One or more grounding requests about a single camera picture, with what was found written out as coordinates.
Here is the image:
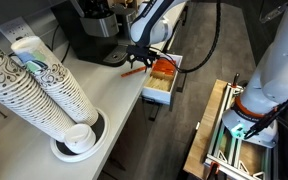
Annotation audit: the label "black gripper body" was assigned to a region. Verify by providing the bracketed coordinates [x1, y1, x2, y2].
[126, 45, 158, 64]

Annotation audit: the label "orange chopstick packet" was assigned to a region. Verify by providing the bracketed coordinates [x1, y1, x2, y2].
[120, 66, 146, 77]

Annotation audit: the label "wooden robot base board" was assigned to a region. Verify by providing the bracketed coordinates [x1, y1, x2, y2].
[183, 80, 227, 180]

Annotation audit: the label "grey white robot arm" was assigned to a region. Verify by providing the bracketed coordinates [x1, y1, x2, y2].
[127, 0, 288, 148]

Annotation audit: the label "white open drawer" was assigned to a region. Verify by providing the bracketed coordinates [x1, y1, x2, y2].
[141, 54, 182, 105]

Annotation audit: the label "orange chopstick packets pile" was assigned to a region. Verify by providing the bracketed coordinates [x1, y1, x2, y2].
[151, 59, 175, 80]

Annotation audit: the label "white chopstick packets pile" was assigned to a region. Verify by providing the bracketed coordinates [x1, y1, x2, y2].
[145, 76, 171, 91]

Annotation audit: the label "silver metal canister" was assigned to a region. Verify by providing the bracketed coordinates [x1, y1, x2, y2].
[112, 4, 136, 45]

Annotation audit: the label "black coffee machine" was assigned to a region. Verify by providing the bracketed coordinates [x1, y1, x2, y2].
[51, 0, 127, 67]

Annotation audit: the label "white plastic cup lid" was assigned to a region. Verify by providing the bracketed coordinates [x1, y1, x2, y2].
[64, 124, 96, 154]

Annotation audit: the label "right stack of paper cups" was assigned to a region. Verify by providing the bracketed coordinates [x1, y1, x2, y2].
[11, 36, 98, 126]

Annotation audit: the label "stack of paper cups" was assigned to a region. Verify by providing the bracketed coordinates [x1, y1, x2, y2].
[0, 49, 74, 142]
[11, 36, 98, 126]

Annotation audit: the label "left stack of paper cups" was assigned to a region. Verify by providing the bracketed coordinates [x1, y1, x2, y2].
[0, 49, 74, 142]

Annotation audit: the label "black drawer handle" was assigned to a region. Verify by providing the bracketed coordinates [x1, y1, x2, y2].
[176, 73, 187, 93]

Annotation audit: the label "white round cup holder ring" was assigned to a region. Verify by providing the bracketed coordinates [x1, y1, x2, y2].
[49, 107, 111, 164]

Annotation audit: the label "aluminium frame rails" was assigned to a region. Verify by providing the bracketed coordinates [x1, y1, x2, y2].
[204, 83, 278, 180]

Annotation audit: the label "white wall power outlet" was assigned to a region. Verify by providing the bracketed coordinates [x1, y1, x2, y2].
[0, 17, 34, 43]

